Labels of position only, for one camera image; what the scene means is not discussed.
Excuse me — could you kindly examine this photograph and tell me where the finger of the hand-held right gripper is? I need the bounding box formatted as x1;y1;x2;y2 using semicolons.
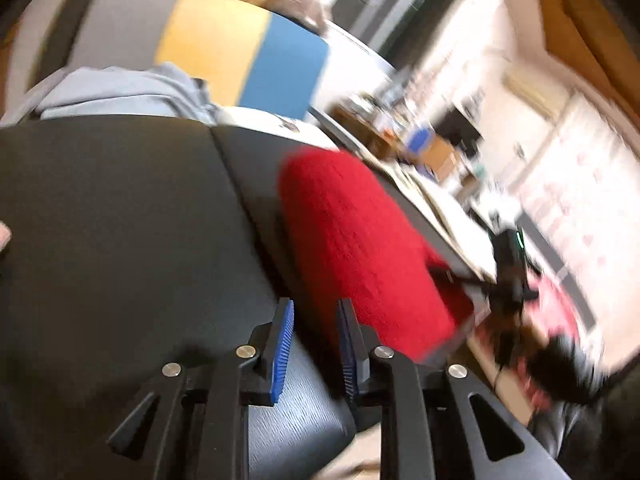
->
432;266;496;297

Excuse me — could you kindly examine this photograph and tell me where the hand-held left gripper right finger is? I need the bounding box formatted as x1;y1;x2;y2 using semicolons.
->
337;300;571;480

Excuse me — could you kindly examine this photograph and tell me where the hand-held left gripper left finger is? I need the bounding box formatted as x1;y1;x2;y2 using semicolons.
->
75;299;295;480

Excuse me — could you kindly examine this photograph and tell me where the red knitted sweater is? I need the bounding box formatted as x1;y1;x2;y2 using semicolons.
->
277;147;476;361

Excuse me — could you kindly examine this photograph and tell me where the person's right forearm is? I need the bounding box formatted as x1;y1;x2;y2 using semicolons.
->
527;335;640;480

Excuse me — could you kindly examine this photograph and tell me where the pink blanket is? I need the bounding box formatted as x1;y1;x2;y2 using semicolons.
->
520;270;586;406

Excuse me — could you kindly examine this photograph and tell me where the beige folded cloth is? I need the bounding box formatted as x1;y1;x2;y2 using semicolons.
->
360;152;496;281

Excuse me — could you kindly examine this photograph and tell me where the wooden desk panel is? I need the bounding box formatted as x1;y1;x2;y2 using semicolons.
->
425;137;458;176

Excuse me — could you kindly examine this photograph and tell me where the blue folding chair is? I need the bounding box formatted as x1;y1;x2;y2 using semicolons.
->
407;127;436;153

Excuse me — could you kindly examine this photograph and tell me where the black monitor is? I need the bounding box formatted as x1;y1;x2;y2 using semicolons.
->
435;107;483;143

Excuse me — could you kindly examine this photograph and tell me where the air conditioner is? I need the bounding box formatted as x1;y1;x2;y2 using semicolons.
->
505;70;571;121

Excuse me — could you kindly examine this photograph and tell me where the wooden table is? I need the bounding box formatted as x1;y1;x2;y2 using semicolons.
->
332;105;401;161

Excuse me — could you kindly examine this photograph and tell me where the white printed cushion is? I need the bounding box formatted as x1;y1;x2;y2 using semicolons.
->
217;105;341;151

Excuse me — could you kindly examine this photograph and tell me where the window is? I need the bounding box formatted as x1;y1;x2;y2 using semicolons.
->
330;0;476;68

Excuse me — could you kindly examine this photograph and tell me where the grey hoodie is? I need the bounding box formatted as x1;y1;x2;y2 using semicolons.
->
0;62;218;126

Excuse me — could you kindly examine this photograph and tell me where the grey yellow blue chair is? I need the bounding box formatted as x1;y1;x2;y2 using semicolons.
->
27;0;381;156

